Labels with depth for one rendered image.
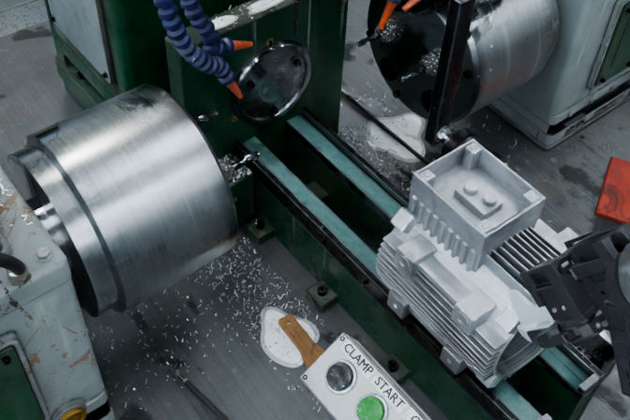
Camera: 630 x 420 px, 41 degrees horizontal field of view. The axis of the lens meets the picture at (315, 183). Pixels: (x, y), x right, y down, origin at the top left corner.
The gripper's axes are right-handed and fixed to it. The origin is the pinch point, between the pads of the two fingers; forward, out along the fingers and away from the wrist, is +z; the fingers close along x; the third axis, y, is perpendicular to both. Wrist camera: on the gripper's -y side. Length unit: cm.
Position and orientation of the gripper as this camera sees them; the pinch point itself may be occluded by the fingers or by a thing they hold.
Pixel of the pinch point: (532, 330)
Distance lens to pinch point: 97.0
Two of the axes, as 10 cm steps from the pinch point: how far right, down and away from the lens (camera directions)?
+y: -5.2, -8.5, 0.7
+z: -3.4, 2.8, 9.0
